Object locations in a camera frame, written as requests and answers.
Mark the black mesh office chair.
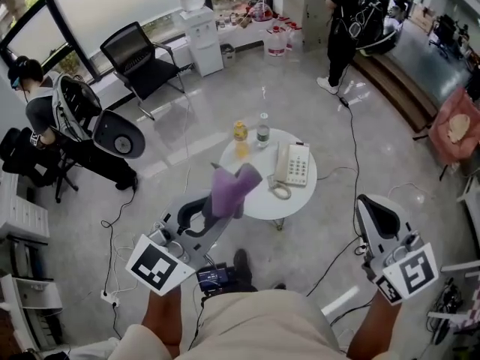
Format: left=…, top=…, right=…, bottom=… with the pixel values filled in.
left=100, top=21, right=187, bottom=122

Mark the person's left black shoe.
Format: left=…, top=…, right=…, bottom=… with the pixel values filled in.
left=232, top=248, right=253, bottom=287

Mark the long black cable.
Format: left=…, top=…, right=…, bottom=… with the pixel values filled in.
left=307, top=105, right=361, bottom=298

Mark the white water dispenser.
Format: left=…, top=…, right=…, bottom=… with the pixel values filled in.
left=179, top=5, right=225, bottom=78

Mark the beige round cushion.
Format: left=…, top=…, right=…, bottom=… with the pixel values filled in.
left=448, top=113, right=472, bottom=144

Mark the black swivel chair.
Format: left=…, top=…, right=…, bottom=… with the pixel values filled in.
left=0, top=127, right=80, bottom=204

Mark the beige telephone handset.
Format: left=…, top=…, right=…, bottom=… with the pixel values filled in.
left=275, top=142, right=290, bottom=183

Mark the pink armchair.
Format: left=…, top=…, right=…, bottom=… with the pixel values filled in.
left=428, top=86, right=480, bottom=168

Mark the round white table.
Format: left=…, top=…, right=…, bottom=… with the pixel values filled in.
left=219, top=127, right=318, bottom=232

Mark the small grey trash bin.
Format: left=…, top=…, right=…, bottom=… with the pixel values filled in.
left=220, top=43, right=236, bottom=68

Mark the white power strip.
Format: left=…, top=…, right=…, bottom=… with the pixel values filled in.
left=100, top=289, right=122, bottom=309

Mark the person's right forearm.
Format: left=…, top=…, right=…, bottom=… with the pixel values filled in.
left=346, top=296, right=398, bottom=360

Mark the purple cloth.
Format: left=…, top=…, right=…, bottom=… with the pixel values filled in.
left=202, top=162, right=263, bottom=221

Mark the person's left forearm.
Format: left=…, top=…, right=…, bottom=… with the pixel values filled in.
left=141, top=289, right=183, bottom=358

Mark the white corded desk telephone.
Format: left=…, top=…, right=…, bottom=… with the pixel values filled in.
left=275, top=141, right=311, bottom=188

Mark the clear water bottle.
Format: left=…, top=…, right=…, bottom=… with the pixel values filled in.
left=256, top=112, right=271, bottom=149

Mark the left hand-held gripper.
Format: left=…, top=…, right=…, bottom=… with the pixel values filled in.
left=125, top=189, right=236, bottom=296

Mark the white floor cable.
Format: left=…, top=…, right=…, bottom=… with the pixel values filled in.
left=388, top=181, right=432, bottom=202

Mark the black white backpack rig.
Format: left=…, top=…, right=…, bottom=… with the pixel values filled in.
left=337, top=0, right=398, bottom=56
left=52, top=75, right=146, bottom=160

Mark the small black monitor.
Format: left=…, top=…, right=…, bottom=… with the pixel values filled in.
left=195, top=262, right=237, bottom=296

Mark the dark wooden step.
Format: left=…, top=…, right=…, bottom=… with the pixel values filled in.
left=350, top=49, right=440, bottom=133

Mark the white drawer cabinet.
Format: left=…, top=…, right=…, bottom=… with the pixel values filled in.
left=0, top=170, right=51, bottom=243

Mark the thin black cable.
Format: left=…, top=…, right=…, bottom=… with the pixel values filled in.
left=100, top=189, right=136, bottom=296

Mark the person's beige shirt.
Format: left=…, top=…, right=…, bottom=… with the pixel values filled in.
left=108, top=289, right=389, bottom=360

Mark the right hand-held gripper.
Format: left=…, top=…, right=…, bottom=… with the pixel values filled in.
left=355, top=194, right=440, bottom=306

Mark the yellow juice bottle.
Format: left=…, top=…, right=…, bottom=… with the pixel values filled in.
left=232, top=121, right=251, bottom=159

